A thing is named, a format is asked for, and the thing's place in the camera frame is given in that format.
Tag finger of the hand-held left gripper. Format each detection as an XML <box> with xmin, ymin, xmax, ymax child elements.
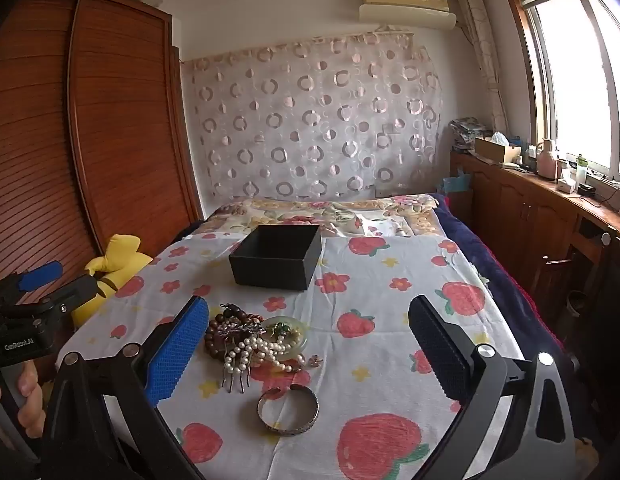
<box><xmin>37</xmin><ymin>274</ymin><xmax>99</xmax><ymax>317</ymax></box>
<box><xmin>0</xmin><ymin>261</ymin><xmax>63</xmax><ymax>311</ymax></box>

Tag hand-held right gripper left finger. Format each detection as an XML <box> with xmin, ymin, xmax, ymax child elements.
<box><xmin>40</xmin><ymin>296</ymin><xmax>211</xmax><ymax>480</ymax></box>

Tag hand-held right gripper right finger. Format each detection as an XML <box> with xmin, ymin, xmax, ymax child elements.
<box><xmin>408</xmin><ymin>294</ymin><xmax>577</xmax><ymax>480</ymax></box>

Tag brown wooden bead bracelet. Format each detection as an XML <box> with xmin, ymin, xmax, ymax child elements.
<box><xmin>204</xmin><ymin>310</ymin><xmax>266</xmax><ymax>362</ymax></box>

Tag metal hair comb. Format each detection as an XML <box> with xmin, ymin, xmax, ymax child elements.
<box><xmin>218</xmin><ymin>303</ymin><xmax>265</xmax><ymax>394</ymax></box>

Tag pale green jade bangle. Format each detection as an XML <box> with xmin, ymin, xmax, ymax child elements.
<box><xmin>262</xmin><ymin>315</ymin><xmax>309</xmax><ymax>360</ymax></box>

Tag black cardboard box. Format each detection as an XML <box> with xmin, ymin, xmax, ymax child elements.
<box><xmin>229</xmin><ymin>224</ymin><xmax>323</xmax><ymax>292</ymax></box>

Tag person's left hand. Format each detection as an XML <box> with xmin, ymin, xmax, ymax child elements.
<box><xmin>0</xmin><ymin>359</ymin><xmax>47</xmax><ymax>439</ymax></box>

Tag yellow plush toy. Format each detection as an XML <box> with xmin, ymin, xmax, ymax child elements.
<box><xmin>70</xmin><ymin>233</ymin><xmax>155</xmax><ymax>329</ymax></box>

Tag strawberry print bed sheet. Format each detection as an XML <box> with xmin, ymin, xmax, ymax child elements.
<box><xmin>54</xmin><ymin>235</ymin><xmax>527</xmax><ymax>480</ymax></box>

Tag navy blue blanket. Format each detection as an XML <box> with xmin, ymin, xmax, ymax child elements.
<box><xmin>434</xmin><ymin>195</ymin><xmax>583</xmax><ymax>378</ymax></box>

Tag silver cuff bangle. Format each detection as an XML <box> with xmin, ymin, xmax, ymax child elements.
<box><xmin>256</xmin><ymin>384</ymin><xmax>321</xmax><ymax>437</ymax></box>

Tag brown wooden wardrobe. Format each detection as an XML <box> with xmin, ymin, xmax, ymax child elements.
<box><xmin>0</xmin><ymin>0</ymin><xmax>207</xmax><ymax>307</ymax></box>

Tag brown wooden cabinet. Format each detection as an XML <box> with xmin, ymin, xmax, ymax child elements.
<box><xmin>449</xmin><ymin>152</ymin><xmax>620</xmax><ymax>413</ymax></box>

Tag blue paper bag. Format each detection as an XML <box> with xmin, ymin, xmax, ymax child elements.
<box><xmin>441</xmin><ymin>167</ymin><xmax>475</xmax><ymax>196</ymax></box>

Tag floral blanket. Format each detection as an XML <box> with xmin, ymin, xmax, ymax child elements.
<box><xmin>194</xmin><ymin>193</ymin><xmax>449</xmax><ymax>241</ymax></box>

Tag open cardboard box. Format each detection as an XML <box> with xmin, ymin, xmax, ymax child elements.
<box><xmin>473</xmin><ymin>131</ymin><xmax>524</xmax><ymax>166</ymax></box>

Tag pink kettle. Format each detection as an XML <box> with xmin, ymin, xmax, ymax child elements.
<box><xmin>535</xmin><ymin>138</ymin><xmax>559</xmax><ymax>180</ymax></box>

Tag stack of magazines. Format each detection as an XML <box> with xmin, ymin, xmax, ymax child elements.
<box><xmin>449</xmin><ymin>117</ymin><xmax>494</xmax><ymax>154</ymax></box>

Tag circle print sheer curtain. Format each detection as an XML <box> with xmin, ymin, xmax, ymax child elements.
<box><xmin>182</xmin><ymin>32</ymin><xmax>444</xmax><ymax>202</ymax></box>

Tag patterned window curtain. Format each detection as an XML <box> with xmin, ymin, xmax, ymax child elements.
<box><xmin>454</xmin><ymin>0</ymin><xmax>509</xmax><ymax>137</ymax></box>

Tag window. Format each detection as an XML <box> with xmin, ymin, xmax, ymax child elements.
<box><xmin>500</xmin><ymin>0</ymin><xmax>620</xmax><ymax>188</ymax></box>

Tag white wall air conditioner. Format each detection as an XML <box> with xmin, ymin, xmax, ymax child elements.
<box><xmin>358</xmin><ymin>0</ymin><xmax>459</xmax><ymax>30</ymax></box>

